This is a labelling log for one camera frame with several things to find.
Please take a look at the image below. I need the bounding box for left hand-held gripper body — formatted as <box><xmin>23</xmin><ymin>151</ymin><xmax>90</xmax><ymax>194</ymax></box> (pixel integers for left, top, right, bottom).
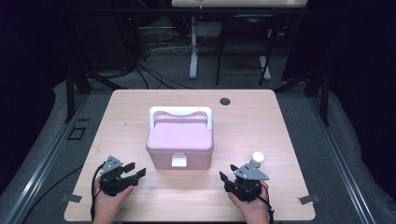
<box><xmin>99</xmin><ymin>156</ymin><xmax>135</xmax><ymax>198</ymax></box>

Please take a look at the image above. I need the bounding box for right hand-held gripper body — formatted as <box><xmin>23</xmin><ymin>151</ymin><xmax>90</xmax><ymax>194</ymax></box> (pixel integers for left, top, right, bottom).
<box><xmin>232</xmin><ymin>163</ymin><xmax>271</xmax><ymax>203</ymax></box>

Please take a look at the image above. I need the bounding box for small white-capped bottle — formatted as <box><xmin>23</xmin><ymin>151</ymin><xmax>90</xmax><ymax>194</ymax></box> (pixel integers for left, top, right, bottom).
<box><xmin>249</xmin><ymin>151</ymin><xmax>266</xmax><ymax>169</ymax></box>

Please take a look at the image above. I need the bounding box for pink storage box with handle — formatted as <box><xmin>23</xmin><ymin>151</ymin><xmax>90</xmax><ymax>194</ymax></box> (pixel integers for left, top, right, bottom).
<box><xmin>146</xmin><ymin>105</ymin><xmax>215</xmax><ymax>171</ymax></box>

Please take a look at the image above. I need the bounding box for person's left hand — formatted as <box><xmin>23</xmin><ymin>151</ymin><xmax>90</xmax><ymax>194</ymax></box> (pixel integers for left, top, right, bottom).
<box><xmin>92</xmin><ymin>176</ymin><xmax>134</xmax><ymax>224</ymax></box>

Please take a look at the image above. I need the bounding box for person's right hand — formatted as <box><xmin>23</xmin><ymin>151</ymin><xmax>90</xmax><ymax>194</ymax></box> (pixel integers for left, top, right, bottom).
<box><xmin>228</xmin><ymin>188</ymin><xmax>271</xmax><ymax>224</ymax></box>

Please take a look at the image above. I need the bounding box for grey tape strip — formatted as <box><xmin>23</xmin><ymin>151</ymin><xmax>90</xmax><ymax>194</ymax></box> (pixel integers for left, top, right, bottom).
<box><xmin>60</xmin><ymin>193</ymin><xmax>83</xmax><ymax>203</ymax></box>
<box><xmin>297</xmin><ymin>193</ymin><xmax>321</xmax><ymax>205</ymax></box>

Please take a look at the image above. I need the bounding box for white desk with legs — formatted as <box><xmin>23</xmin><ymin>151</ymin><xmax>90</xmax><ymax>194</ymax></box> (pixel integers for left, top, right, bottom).
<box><xmin>171</xmin><ymin>0</ymin><xmax>308</xmax><ymax>81</ymax></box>

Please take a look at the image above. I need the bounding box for black chair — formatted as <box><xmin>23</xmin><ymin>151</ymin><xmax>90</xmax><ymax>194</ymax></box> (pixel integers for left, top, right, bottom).
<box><xmin>215</xmin><ymin>13</ymin><xmax>281</xmax><ymax>87</ymax></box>

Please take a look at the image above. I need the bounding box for dark equipment tower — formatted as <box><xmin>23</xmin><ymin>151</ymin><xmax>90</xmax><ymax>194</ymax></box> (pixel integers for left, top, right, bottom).
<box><xmin>78</xmin><ymin>15</ymin><xmax>141</xmax><ymax>71</ymax></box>

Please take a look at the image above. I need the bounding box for dark curtain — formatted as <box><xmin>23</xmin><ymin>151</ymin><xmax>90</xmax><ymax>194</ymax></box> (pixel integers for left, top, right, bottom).
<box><xmin>0</xmin><ymin>0</ymin><xmax>68</xmax><ymax>194</ymax></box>
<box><xmin>281</xmin><ymin>0</ymin><xmax>396</xmax><ymax>200</ymax></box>

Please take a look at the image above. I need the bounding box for grey control box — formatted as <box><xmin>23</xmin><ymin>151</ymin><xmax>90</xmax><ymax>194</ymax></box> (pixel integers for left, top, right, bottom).
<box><xmin>195</xmin><ymin>21</ymin><xmax>222</xmax><ymax>38</ymax></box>

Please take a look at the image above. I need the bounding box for left hand-held gripper cable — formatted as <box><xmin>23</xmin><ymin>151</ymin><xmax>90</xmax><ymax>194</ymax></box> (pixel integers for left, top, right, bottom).
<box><xmin>90</xmin><ymin>161</ymin><xmax>106</xmax><ymax>222</ymax></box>

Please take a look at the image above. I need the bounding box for hand-held gripper cable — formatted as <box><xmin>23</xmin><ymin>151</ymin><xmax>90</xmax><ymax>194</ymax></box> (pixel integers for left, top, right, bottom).
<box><xmin>90</xmin><ymin>161</ymin><xmax>106</xmax><ymax>222</ymax></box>
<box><xmin>232</xmin><ymin>181</ymin><xmax>276</xmax><ymax>224</ymax></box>

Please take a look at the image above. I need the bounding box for right hand-held gripper cable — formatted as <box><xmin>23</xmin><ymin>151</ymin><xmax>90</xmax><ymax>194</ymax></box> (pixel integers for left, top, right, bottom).
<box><xmin>232</xmin><ymin>181</ymin><xmax>276</xmax><ymax>224</ymax></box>

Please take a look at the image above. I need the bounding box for black floor cable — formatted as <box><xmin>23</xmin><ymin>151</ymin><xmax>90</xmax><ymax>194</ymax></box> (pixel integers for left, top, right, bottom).
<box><xmin>22</xmin><ymin>164</ymin><xmax>84</xmax><ymax>224</ymax></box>

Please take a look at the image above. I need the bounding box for aluminium rail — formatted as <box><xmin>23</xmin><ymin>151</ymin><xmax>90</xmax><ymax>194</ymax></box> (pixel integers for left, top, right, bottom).
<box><xmin>306</xmin><ymin>92</ymin><xmax>377</xmax><ymax>224</ymax></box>
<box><xmin>1</xmin><ymin>92</ymin><xmax>92</xmax><ymax>224</ymax></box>

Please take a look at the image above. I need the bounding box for black metal frame stand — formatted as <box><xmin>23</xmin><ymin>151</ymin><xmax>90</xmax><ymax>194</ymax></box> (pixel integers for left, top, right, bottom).
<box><xmin>64</xmin><ymin>64</ymin><xmax>129</xmax><ymax>124</ymax></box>
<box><xmin>274</xmin><ymin>66</ymin><xmax>331</xmax><ymax>127</ymax></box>

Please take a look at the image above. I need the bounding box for tangle of floor cables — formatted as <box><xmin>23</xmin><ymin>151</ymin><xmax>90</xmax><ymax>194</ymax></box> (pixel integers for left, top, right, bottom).
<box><xmin>134</xmin><ymin>27</ymin><xmax>195</xmax><ymax>91</ymax></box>

